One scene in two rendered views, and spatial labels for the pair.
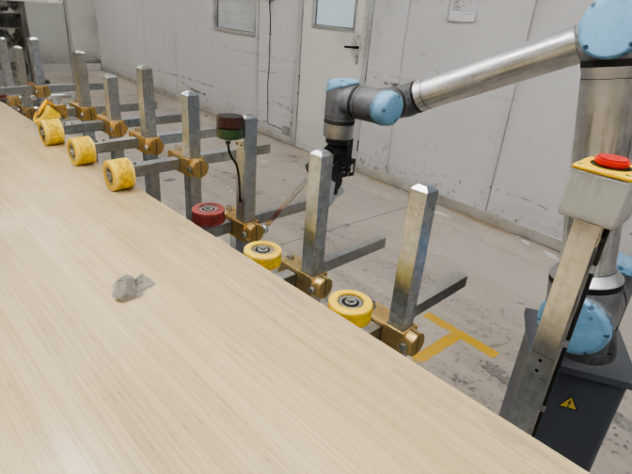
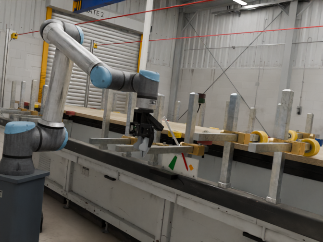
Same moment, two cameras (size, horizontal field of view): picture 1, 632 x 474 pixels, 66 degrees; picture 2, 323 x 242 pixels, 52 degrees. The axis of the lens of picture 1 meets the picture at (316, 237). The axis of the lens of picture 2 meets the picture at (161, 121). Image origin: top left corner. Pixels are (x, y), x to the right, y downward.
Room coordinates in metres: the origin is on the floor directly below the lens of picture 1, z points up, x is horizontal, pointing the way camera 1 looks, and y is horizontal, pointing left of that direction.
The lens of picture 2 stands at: (2.86, 0.07, 1.06)
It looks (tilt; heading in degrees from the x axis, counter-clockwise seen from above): 3 degrees down; 181
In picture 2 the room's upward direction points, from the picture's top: 7 degrees clockwise
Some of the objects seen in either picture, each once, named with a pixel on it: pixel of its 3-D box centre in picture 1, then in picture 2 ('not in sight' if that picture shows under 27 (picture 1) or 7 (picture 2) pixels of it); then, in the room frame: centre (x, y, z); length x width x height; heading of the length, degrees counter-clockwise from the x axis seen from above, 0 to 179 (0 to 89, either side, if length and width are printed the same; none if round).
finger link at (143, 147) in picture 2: not in sight; (143, 147); (1.44, -0.03, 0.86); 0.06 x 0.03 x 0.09; 136
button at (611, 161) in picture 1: (611, 164); not in sight; (0.61, -0.36, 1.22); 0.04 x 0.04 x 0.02
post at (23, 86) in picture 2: not in sight; (21, 104); (-0.42, -1.44, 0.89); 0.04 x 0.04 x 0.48; 46
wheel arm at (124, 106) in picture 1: (113, 107); not in sight; (1.95, 0.85, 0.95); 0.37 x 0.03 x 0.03; 136
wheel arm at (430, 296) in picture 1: (407, 310); (121, 141); (0.88, -0.21, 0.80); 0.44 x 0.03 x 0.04; 136
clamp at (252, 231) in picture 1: (239, 225); (191, 148); (1.15, 0.20, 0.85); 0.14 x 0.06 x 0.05; 46
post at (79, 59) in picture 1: (86, 117); not in sight; (1.83, 0.90, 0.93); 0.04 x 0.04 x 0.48; 46
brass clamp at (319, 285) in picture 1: (304, 276); (157, 147); (0.98, 0.02, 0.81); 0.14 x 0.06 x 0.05; 46
